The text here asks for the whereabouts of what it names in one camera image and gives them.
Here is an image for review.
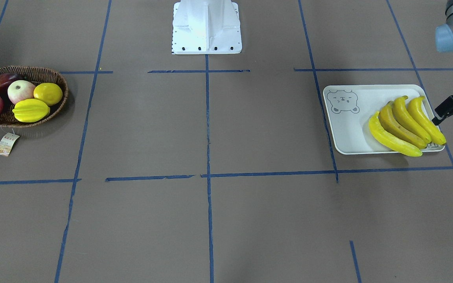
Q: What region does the brown woven wicker basket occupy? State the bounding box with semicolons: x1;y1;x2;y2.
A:
0;66;70;128

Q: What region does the white rectangular bear tray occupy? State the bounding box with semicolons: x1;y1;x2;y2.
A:
322;85;426;155

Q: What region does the yellow lemon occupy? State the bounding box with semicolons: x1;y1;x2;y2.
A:
33;83;63;106

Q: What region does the yellow starfruit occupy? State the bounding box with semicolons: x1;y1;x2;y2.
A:
12;99;50;123

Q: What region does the paper price tag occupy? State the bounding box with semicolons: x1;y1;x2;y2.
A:
0;132;20;156

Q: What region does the red yellow mango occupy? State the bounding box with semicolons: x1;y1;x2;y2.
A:
0;72;25;93

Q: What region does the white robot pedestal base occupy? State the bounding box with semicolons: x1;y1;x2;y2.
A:
171;0;243;54

